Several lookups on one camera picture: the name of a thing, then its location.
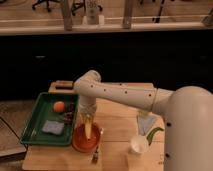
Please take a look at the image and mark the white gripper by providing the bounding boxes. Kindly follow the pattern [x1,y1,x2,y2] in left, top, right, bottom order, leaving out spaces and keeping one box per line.
[78,104,97,124]

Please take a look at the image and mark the yellow banana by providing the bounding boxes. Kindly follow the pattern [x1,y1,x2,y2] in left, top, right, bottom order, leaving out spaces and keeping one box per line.
[85,115,92,139]

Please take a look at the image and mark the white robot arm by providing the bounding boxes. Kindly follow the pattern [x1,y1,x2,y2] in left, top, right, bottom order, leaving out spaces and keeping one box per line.
[74,70,213,171]

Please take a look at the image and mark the red bowl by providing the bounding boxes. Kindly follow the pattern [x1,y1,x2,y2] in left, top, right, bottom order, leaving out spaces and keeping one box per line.
[72,123,101,153]

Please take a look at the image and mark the dark red grapes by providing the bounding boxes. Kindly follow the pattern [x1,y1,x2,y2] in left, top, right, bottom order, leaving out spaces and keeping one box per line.
[63,105,74,123]

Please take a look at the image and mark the orange fruit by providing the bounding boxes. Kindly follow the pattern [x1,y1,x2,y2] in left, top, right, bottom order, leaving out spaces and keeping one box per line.
[53,101,65,113]

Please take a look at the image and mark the brown wooden block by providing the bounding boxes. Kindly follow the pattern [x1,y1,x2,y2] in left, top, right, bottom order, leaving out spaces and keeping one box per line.
[55,80,73,90]

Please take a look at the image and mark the blue sponge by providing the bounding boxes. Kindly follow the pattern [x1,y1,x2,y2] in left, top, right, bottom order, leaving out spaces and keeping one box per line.
[42,120,64,135]

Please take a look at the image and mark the green tray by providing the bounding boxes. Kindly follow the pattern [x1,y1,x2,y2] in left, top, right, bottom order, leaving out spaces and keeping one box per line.
[20,92,78,146]

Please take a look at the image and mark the metal fork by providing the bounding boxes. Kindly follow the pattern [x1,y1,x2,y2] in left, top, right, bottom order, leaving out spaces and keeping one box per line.
[91,128,104,165]

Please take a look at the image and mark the white cup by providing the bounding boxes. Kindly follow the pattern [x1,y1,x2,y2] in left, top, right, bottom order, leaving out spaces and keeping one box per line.
[130,135,149,155]

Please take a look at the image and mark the green vegetable toy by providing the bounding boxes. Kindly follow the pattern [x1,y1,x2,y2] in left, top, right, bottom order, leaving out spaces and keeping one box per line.
[146,127,164,146]

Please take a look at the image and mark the black office chair base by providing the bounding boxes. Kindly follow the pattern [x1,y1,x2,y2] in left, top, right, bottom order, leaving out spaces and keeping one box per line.
[31,0,62,13]

